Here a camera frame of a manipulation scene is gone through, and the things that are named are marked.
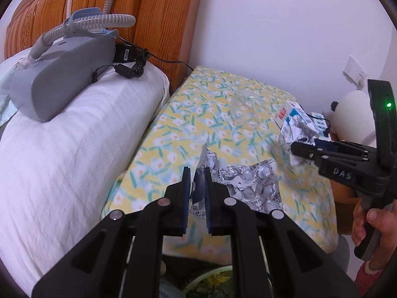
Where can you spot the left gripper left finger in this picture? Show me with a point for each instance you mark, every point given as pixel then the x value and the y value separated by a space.
pixel 121 256

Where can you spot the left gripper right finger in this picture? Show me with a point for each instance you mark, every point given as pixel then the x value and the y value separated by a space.
pixel 271 255

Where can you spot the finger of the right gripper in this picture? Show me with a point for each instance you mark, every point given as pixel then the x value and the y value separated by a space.
pixel 305 151
pixel 343 147

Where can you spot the blue white milk carton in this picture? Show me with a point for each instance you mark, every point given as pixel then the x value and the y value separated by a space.
pixel 295 126

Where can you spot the silver pill blister pack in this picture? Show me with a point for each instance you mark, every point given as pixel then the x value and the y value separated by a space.
pixel 256 185

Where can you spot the white blue wrapper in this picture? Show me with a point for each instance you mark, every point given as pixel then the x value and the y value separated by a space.
pixel 208 159

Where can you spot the green perforated trash basket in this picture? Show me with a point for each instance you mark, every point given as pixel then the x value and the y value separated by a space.
pixel 215 283

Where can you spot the white power strip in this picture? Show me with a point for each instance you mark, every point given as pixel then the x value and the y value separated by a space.
pixel 322 124

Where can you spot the brown leather chair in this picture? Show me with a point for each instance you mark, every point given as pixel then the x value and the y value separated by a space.
pixel 349 213

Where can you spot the yellow floral tablecloth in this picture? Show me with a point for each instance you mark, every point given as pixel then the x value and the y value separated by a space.
pixel 201 107

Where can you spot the clear plastic cup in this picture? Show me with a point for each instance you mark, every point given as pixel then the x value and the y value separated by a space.
pixel 244 109

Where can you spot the white pillow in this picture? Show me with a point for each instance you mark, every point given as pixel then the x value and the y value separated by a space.
pixel 56 176

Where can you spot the grey breathing machine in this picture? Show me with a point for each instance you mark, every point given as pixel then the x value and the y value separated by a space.
pixel 60 64

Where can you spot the black power adapter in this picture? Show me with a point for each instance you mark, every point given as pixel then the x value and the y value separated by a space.
pixel 129 61

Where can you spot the wooden headboard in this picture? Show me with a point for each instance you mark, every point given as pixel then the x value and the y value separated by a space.
pixel 164 27

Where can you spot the white wall socket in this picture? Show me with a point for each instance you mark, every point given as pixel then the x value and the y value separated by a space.
pixel 356 73

